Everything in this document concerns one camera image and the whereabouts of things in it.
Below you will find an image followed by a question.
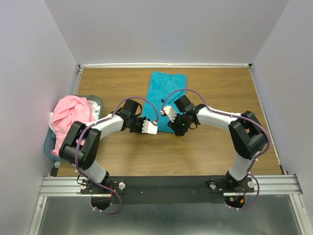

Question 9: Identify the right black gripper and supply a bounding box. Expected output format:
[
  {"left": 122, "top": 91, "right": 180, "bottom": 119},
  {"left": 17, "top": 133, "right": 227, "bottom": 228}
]
[{"left": 167, "top": 113, "right": 189, "bottom": 137}]

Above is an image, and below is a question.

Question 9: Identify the teal t shirt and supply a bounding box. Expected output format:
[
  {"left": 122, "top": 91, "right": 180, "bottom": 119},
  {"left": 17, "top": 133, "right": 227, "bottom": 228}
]
[{"left": 142, "top": 71, "right": 187, "bottom": 134}]

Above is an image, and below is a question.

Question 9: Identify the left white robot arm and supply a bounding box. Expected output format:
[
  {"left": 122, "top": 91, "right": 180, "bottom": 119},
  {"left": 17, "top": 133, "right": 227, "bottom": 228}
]
[{"left": 59, "top": 99, "right": 150, "bottom": 193}]

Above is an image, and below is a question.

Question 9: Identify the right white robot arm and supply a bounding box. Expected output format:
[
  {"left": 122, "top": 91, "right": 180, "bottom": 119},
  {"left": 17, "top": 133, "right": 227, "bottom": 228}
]
[{"left": 161, "top": 95, "right": 270, "bottom": 192}]

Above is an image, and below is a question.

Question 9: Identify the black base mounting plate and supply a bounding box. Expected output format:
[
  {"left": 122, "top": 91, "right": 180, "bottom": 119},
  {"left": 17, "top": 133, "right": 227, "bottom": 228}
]
[{"left": 80, "top": 175, "right": 256, "bottom": 205}]

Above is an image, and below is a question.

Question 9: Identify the pink t shirt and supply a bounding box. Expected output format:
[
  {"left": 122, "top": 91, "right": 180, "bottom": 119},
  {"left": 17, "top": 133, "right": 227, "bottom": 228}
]
[{"left": 52, "top": 95, "right": 95, "bottom": 156}]

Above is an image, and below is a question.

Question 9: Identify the blue plastic laundry basket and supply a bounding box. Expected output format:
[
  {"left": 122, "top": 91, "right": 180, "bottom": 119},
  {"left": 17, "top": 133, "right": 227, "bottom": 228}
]
[{"left": 43, "top": 94, "right": 105, "bottom": 162}]

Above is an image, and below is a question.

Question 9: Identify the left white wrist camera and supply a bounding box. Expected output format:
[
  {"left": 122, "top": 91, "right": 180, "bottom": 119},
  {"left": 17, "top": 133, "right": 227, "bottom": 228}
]
[{"left": 141, "top": 119, "right": 158, "bottom": 135}]

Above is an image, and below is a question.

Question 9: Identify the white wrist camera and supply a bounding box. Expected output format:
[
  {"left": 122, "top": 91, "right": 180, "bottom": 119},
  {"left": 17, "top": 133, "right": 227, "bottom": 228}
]
[
  {"left": 141, "top": 119, "right": 158, "bottom": 135},
  {"left": 161, "top": 106, "right": 178, "bottom": 122}
]

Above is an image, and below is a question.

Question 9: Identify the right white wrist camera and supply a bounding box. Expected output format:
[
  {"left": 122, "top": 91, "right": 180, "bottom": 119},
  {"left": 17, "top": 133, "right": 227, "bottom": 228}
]
[{"left": 161, "top": 106, "right": 178, "bottom": 122}]

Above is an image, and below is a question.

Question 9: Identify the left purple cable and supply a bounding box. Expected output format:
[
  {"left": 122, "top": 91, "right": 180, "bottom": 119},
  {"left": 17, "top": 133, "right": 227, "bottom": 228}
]
[{"left": 75, "top": 97, "right": 159, "bottom": 213}]

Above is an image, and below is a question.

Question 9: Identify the purple cable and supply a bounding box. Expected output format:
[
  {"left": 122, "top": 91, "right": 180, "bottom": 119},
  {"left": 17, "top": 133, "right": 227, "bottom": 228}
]
[
  {"left": 160, "top": 88, "right": 271, "bottom": 212},
  {"left": 75, "top": 97, "right": 159, "bottom": 213}
]

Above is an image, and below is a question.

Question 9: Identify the black cable loop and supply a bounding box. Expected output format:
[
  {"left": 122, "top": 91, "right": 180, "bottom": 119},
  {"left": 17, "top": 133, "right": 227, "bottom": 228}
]
[{"left": 76, "top": 172, "right": 89, "bottom": 188}]

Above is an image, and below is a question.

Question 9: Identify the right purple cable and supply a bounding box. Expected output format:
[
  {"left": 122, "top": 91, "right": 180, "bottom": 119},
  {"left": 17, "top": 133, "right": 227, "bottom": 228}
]
[{"left": 160, "top": 88, "right": 271, "bottom": 212}]

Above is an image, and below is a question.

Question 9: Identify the aluminium rail frame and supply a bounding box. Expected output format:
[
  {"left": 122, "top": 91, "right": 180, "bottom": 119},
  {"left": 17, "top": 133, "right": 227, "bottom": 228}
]
[{"left": 29, "top": 63, "right": 313, "bottom": 235}]

